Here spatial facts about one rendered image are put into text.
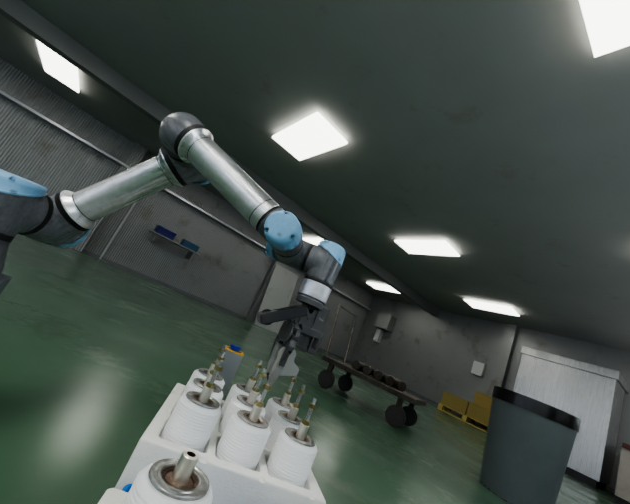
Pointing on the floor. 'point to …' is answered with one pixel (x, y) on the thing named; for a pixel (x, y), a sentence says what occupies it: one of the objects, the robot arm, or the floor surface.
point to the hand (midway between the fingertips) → (268, 377)
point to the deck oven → (579, 407)
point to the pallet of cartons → (479, 411)
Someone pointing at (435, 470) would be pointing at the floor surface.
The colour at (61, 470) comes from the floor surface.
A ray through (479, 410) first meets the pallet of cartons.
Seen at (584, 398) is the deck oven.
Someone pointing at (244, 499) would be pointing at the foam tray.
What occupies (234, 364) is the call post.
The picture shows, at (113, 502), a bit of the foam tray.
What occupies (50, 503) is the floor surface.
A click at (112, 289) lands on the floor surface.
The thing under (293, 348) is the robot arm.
